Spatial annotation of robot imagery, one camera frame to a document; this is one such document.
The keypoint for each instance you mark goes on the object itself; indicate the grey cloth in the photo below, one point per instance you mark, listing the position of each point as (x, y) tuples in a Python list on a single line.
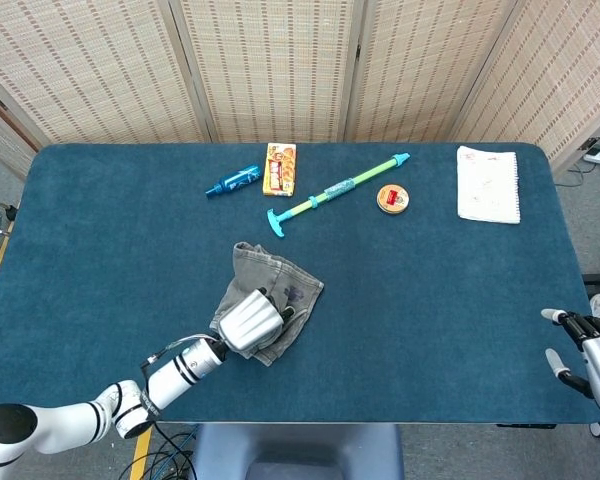
[(280, 270)]

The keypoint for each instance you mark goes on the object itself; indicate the woven folding screen panel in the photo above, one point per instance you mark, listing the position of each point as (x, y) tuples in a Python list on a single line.
[(270, 65), (555, 75), (5, 135), (430, 65), (80, 65)]

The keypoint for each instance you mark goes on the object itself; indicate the round gold tin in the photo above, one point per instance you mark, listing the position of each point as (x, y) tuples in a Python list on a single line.
[(393, 199)]

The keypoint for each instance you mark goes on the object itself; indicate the blue tube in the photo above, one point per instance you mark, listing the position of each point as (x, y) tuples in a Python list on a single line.
[(235, 180)]

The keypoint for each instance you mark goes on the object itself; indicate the yellow snack box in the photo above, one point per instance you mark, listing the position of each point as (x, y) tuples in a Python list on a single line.
[(279, 170)]

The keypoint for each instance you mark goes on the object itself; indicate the white folded towel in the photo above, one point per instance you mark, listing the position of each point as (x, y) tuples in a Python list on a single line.
[(487, 185)]

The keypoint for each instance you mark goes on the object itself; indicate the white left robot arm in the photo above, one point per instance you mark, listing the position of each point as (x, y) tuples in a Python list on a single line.
[(175, 375)]

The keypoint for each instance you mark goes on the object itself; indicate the blue chair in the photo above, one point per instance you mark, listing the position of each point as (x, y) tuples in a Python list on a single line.
[(300, 450)]

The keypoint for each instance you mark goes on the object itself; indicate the green blue water pump toy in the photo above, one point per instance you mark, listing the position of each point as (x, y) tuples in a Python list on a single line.
[(337, 189)]

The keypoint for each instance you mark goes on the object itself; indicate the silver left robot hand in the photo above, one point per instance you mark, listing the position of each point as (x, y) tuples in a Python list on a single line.
[(250, 320)]

